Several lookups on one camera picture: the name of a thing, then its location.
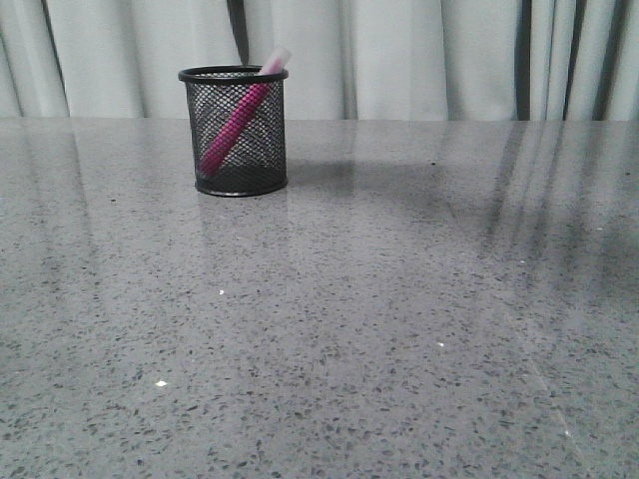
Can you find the pink highlighter pen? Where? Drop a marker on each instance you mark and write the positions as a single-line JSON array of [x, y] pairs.
[[242, 114]]

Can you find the black mesh pen cup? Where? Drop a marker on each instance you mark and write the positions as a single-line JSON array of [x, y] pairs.
[[257, 164]]

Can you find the grey pleated curtain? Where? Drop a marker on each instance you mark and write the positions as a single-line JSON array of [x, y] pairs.
[[366, 60]]

